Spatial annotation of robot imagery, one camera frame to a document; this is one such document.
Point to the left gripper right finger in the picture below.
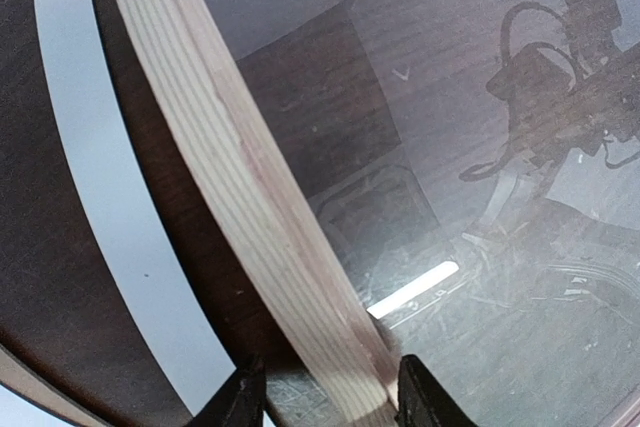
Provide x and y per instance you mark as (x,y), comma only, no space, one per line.
(423,401)

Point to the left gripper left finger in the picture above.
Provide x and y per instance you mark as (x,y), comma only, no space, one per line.
(240,401)

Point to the clear acrylic sheet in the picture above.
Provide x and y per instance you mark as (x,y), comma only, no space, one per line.
(474,165)

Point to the white mat board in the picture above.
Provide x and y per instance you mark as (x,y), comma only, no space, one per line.
(92,292)

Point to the wooden picture frame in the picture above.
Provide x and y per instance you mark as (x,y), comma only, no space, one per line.
(250,190)

